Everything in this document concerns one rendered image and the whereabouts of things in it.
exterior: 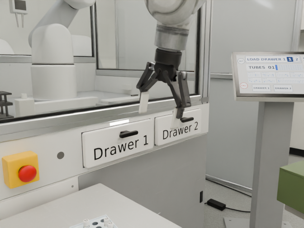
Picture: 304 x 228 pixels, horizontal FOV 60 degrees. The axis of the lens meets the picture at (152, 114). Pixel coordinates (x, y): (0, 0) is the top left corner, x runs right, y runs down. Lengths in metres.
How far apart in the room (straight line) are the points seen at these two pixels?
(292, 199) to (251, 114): 1.65
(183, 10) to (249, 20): 1.91
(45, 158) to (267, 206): 1.39
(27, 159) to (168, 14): 0.47
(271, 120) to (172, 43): 1.05
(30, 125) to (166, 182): 0.63
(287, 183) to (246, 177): 1.78
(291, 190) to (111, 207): 0.47
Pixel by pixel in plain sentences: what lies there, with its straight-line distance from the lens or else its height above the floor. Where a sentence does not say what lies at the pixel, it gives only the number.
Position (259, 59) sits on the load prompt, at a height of 1.16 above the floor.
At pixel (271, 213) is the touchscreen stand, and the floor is 0.23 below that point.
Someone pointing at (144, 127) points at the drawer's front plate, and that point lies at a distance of 0.95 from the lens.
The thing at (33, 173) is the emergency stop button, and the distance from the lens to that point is 0.70.
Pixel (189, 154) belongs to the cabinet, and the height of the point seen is 0.72.
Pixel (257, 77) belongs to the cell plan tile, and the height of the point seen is 1.06.
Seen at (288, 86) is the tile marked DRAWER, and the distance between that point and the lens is 1.57.
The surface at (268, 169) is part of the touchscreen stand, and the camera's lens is 1.73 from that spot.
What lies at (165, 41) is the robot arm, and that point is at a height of 1.19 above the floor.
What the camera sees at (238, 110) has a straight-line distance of 2.45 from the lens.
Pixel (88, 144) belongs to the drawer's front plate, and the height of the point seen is 0.89.
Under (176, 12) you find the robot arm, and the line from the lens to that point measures 0.53.
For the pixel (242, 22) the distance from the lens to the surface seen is 2.44.
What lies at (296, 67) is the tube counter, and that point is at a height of 1.11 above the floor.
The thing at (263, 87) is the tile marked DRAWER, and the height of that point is 1.01.
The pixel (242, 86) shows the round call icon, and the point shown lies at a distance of 1.51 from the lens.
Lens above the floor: 1.13
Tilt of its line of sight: 11 degrees down
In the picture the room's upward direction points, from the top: straight up
